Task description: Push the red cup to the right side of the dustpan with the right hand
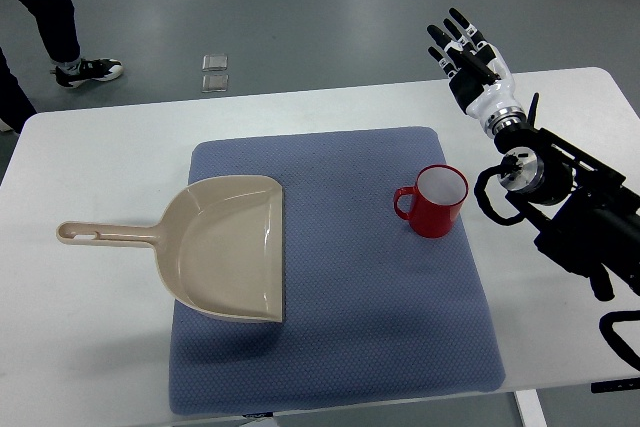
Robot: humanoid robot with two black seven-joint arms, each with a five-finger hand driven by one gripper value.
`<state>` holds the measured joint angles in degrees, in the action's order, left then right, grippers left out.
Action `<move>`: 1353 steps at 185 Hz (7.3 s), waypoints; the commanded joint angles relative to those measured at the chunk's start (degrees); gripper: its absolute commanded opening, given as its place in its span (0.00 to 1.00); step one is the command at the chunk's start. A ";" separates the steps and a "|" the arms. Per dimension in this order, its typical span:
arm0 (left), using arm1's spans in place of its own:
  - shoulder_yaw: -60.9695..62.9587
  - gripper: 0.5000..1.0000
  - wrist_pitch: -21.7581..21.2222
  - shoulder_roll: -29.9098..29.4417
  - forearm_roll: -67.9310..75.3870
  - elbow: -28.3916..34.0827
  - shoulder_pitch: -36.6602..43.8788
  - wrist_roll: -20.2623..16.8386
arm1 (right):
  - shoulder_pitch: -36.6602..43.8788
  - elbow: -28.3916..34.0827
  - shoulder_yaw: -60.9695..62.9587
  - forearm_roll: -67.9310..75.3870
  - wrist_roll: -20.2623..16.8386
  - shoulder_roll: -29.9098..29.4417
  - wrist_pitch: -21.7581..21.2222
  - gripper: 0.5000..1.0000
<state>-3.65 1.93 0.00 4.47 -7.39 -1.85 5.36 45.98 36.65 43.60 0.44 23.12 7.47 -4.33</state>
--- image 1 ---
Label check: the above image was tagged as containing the lower metal floor plate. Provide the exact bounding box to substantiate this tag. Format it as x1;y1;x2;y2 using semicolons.
201;74;229;93

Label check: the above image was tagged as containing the person in black trousers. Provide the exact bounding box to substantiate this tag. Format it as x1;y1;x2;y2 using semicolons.
0;0;124;134

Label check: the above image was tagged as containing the red cup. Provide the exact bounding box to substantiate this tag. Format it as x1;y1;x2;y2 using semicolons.
393;164;469;238

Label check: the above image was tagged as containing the upper metal floor plate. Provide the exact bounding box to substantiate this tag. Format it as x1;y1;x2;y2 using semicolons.
202;54;228;72

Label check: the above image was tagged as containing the beige plastic dustpan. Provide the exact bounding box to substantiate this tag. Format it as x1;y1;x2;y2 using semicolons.
56;175;284;323

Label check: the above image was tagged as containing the metal floor plate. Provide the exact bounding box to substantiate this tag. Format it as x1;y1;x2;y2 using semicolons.
202;54;228;72
201;74;229;93

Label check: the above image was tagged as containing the white table leg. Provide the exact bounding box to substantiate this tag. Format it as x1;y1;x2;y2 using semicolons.
514;389;548;427

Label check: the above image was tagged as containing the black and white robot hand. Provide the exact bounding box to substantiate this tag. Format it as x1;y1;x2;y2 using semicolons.
426;7;526;138

